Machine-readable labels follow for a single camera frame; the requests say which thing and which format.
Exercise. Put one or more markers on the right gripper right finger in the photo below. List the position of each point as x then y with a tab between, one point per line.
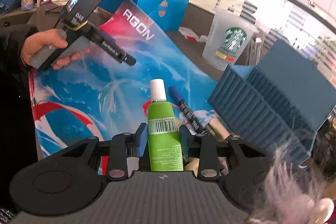
204	147

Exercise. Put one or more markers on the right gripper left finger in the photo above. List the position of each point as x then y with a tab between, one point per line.
125	151

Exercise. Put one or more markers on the blue marker pen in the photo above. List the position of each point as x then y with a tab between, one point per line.
187	112

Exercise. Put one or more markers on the metallic rose gold lipstick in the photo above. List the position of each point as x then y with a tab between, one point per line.
220	132

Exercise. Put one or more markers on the green tube white cap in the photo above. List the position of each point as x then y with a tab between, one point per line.
165	150

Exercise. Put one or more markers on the black sleeve left forearm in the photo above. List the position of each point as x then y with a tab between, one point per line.
18	144

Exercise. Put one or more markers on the person's left hand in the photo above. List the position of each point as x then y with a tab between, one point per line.
38	40

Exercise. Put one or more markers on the blue AGON mouse mat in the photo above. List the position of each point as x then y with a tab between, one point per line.
98	96

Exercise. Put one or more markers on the blue container storage box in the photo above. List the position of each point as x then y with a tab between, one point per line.
282	99

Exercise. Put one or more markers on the frosted Starbucks plastic cup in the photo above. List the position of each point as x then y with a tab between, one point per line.
228	37

